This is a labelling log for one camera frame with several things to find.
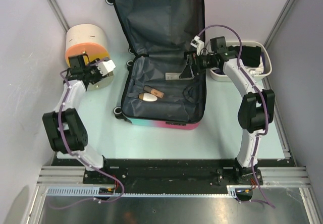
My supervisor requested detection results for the white egg-shaped case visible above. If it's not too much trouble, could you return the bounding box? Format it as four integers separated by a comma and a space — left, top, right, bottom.
138, 93, 158, 102

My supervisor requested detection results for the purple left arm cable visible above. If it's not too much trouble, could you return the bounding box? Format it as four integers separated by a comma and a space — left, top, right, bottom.
46, 62, 126, 209

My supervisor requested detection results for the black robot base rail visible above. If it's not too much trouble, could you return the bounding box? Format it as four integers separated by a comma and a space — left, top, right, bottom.
51, 158, 296, 187

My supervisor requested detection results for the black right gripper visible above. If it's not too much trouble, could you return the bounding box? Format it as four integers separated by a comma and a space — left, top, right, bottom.
179, 52, 217, 79

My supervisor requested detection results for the white rectangular plastic basin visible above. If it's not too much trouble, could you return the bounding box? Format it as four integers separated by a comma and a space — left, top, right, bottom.
209, 41, 272, 82

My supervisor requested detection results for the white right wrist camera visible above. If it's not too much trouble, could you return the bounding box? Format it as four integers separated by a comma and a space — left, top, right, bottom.
190, 35, 204, 55

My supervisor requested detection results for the cream and orange drawer box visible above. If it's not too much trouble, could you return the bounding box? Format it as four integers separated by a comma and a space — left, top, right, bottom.
65, 24, 114, 90

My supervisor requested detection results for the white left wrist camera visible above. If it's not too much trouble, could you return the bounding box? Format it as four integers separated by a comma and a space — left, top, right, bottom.
97, 60, 116, 76

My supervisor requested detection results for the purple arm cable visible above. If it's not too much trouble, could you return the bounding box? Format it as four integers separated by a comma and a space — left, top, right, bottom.
197, 24, 277, 209
46, 62, 126, 209

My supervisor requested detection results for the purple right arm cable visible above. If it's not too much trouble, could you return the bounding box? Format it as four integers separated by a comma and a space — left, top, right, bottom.
197, 24, 277, 209

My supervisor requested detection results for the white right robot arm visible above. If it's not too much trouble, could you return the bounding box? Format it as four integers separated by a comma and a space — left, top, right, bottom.
179, 36, 275, 184

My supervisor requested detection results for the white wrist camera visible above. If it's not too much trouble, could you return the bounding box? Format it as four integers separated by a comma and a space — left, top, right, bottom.
190, 35, 204, 55
97, 60, 116, 76

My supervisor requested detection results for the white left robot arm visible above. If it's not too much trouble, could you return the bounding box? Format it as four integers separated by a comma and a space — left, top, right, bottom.
42, 54, 112, 184

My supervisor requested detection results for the pink and teal kids suitcase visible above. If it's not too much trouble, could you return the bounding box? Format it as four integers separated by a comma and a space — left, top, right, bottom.
105, 0, 206, 130

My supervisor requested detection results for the white slotted cable duct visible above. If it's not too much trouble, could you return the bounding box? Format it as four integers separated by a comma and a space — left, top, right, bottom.
46, 185, 251, 198

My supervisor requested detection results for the brown cylindrical cosmetic tube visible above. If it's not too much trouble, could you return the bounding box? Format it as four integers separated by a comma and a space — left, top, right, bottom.
144, 85, 164, 98

